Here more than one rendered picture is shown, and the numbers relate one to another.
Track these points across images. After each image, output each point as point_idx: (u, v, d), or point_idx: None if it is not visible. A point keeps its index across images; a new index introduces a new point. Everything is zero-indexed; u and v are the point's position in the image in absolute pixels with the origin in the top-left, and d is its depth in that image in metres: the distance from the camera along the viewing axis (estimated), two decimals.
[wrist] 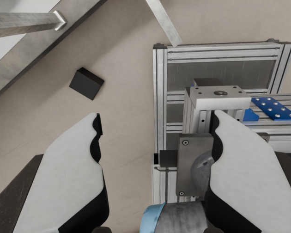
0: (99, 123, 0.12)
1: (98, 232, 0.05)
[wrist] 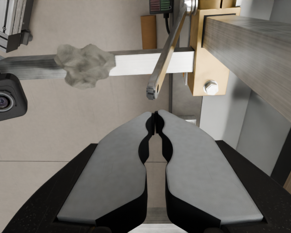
0: (152, 123, 0.12)
1: (98, 232, 0.05)
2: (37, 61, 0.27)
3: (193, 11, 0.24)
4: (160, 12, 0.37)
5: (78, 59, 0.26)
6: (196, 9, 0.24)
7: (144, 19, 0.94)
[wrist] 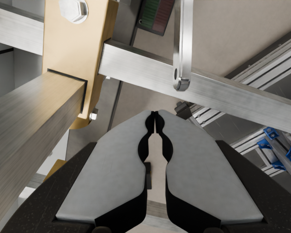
0: (152, 121, 0.12)
1: (98, 232, 0.05)
2: None
3: None
4: None
5: None
6: None
7: None
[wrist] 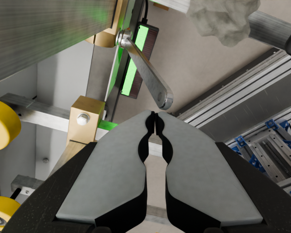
0: (152, 121, 0.12)
1: (98, 232, 0.05)
2: (266, 41, 0.24)
3: (120, 34, 0.25)
4: (148, 27, 0.39)
5: (223, 27, 0.23)
6: (117, 36, 0.25)
7: (165, 6, 0.90)
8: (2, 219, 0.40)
